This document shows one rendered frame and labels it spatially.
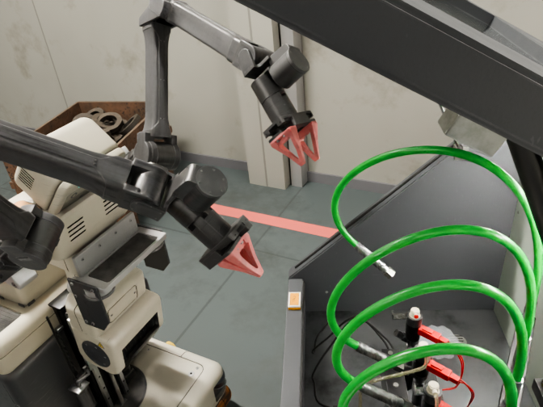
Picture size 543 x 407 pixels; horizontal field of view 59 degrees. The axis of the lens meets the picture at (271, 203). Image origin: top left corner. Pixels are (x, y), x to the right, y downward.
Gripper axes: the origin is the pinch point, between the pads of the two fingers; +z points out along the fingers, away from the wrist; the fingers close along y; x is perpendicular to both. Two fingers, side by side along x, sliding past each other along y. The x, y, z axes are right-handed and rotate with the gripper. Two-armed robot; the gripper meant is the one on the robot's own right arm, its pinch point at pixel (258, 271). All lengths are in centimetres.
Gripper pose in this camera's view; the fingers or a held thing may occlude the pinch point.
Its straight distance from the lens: 86.4
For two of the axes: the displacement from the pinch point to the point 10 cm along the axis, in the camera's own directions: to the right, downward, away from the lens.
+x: 3.4, -5.3, 7.8
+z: 7.2, 6.7, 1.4
